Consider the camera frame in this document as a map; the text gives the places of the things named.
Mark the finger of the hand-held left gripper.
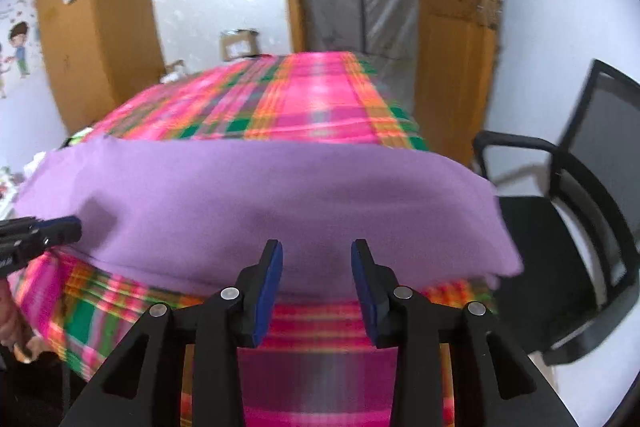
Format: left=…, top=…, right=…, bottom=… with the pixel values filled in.
left=0, top=215, right=83, bottom=254

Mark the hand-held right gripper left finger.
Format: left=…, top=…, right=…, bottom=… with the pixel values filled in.
left=59, top=239, right=284, bottom=427

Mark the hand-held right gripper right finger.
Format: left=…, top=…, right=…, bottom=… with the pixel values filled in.
left=350, top=238, right=577, bottom=427

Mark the purple fleece towel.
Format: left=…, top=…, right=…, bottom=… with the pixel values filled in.
left=12, top=138, right=525, bottom=303

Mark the person's left hand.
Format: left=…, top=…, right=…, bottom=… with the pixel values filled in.
left=0, top=281, right=47, bottom=364

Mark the black office chair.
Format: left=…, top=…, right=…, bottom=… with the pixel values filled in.
left=472, top=59, right=640, bottom=365

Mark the pink plaid bed sheet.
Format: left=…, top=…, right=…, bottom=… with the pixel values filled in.
left=12, top=51, right=501, bottom=427

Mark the white box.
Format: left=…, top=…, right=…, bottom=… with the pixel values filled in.
left=160, top=59, right=188, bottom=82

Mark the wooden wardrobe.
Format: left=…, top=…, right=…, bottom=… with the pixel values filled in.
left=35, top=0, right=166, bottom=135

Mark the cardboard box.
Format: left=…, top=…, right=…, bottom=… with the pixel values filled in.
left=220, top=29, right=261, bottom=62

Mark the cartoon wall sticker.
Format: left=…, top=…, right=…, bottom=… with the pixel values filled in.
left=0, top=0, right=41, bottom=100

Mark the metal door handle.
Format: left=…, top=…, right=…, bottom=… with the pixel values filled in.
left=460, top=0, right=501, bottom=28

